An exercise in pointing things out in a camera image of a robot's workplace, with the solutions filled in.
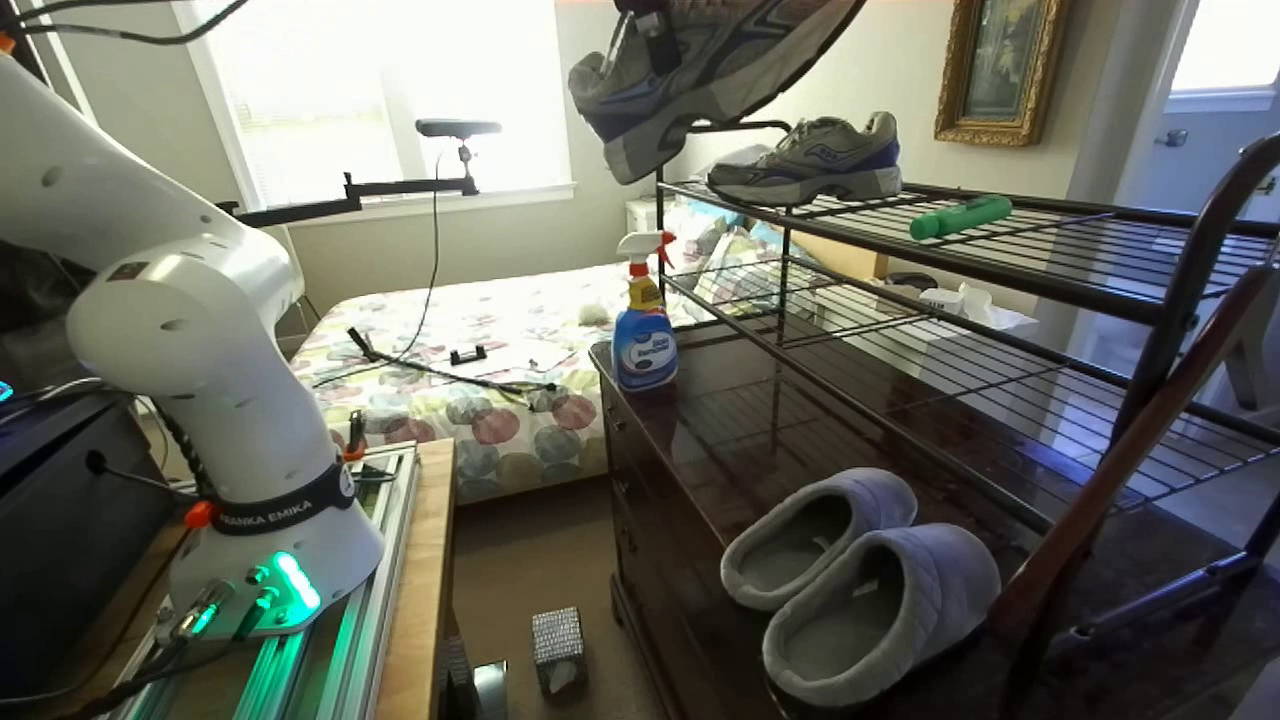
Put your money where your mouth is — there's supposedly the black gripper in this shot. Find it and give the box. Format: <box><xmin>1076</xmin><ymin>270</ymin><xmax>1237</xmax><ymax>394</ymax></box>
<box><xmin>605</xmin><ymin>0</ymin><xmax>679</xmax><ymax>81</ymax></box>

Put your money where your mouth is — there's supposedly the grey blue sneaker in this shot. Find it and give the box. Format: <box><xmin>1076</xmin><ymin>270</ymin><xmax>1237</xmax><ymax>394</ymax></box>
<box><xmin>563</xmin><ymin>0</ymin><xmax>871</xmax><ymax>190</ymax></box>
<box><xmin>705</xmin><ymin>110</ymin><xmax>910</xmax><ymax>211</ymax></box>

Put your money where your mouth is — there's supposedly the bright window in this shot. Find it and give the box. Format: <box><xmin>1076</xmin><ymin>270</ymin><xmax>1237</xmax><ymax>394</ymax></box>
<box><xmin>186</xmin><ymin>0</ymin><xmax>578</xmax><ymax>207</ymax></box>

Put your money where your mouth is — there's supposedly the blue spray bottle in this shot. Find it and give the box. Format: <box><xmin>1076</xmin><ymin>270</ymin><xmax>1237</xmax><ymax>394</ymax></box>
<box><xmin>610</xmin><ymin>229</ymin><xmax>683</xmax><ymax>395</ymax></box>

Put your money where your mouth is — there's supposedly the gold framed painting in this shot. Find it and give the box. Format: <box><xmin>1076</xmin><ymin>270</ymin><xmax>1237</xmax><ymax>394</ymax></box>
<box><xmin>934</xmin><ymin>0</ymin><xmax>1076</xmax><ymax>153</ymax></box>

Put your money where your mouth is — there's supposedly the black metal shoe rack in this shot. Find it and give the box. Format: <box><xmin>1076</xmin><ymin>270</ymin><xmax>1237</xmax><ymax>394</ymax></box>
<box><xmin>653</xmin><ymin>116</ymin><xmax>1280</xmax><ymax>698</ymax></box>

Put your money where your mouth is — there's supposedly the green roller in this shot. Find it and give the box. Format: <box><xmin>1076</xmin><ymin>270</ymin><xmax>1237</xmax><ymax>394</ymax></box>
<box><xmin>910</xmin><ymin>193</ymin><xmax>1016</xmax><ymax>243</ymax></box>

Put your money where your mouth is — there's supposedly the black stand on quilt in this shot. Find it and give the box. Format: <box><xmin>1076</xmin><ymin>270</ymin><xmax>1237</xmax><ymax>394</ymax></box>
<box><xmin>344</xmin><ymin>324</ymin><xmax>563</xmax><ymax>404</ymax></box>

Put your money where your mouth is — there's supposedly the small white cloth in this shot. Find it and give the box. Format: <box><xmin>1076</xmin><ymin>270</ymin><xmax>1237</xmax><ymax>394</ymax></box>
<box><xmin>916</xmin><ymin>278</ymin><xmax>1035</xmax><ymax>337</ymax></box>

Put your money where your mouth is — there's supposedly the grey felt slipper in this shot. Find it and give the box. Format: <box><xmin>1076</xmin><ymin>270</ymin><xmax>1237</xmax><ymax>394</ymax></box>
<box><xmin>758</xmin><ymin>522</ymin><xmax>1005</xmax><ymax>714</ymax></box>
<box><xmin>718</xmin><ymin>465</ymin><xmax>926</xmax><ymax>617</ymax></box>

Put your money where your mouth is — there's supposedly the light wooden robot table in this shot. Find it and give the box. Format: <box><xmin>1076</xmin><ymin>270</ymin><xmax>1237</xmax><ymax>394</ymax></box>
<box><xmin>374</xmin><ymin>435</ymin><xmax>462</xmax><ymax>720</ymax></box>

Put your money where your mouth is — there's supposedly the small grey cube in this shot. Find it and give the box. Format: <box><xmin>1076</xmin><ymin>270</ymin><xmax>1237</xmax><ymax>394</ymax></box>
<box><xmin>529</xmin><ymin>604</ymin><xmax>593</xmax><ymax>705</ymax></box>

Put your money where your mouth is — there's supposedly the brown wooden slat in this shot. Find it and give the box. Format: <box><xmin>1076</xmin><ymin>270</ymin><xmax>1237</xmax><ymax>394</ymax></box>
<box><xmin>992</xmin><ymin>274</ymin><xmax>1276</xmax><ymax>656</ymax></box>

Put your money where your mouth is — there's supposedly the small metallic block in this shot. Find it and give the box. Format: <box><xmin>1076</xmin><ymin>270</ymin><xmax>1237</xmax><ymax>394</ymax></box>
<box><xmin>469</xmin><ymin>656</ymin><xmax>514</xmax><ymax>714</ymax></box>

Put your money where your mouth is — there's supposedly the black monitor box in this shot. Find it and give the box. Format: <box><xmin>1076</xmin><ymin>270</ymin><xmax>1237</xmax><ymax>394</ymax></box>
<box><xmin>0</xmin><ymin>384</ymin><xmax>177</xmax><ymax>714</ymax></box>

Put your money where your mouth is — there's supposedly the black camera on boom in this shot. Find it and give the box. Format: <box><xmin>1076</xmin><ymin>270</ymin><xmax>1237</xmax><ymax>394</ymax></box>
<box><xmin>412</xmin><ymin>116</ymin><xmax>507</xmax><ymax>143</ymax></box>

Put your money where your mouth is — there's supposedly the thin black camera cable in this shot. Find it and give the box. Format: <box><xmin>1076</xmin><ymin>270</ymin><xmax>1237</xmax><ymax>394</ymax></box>
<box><xmin>397</xmin><ymin>195</ymin><xmax>450</xmax><ymax>357</ymax></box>

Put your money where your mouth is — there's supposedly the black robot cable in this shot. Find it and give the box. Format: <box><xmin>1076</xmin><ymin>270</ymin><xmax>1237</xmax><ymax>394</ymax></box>
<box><xmin>0</xmin><ymin>0</ymin><xmax>251</xmax><ymax>52</ymax></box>

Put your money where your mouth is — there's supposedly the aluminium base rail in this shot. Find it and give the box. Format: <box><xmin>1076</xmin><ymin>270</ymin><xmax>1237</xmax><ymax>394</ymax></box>
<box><xmin>117</xmin><ymin>445</ymin><xmax>423</xmax><ymax>720</ymax></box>

